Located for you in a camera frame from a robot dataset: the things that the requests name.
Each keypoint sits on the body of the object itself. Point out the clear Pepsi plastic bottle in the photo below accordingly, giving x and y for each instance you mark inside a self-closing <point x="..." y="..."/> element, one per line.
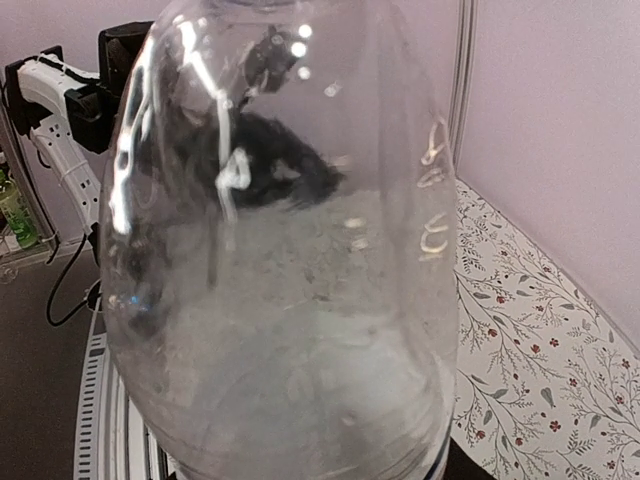
<point x="278" y="241"/>

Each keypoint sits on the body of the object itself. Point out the floral patterned table mat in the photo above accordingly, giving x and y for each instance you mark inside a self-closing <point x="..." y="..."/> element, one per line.
<point x="546" y="388"/>

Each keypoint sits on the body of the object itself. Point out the green tea bottle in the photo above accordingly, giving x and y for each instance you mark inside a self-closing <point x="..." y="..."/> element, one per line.
<point x="15" y="211"/>

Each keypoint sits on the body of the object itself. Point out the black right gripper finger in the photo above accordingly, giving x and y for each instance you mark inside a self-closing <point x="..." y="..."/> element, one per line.
<point x="461" y="467"/>

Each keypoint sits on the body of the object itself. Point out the aluminium corner post left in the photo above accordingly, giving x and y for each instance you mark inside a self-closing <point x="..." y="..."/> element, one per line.
<point x="462" y="75"/>

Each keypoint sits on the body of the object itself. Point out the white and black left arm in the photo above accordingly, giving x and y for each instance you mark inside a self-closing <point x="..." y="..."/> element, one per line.
<point x="65" y="111"/>

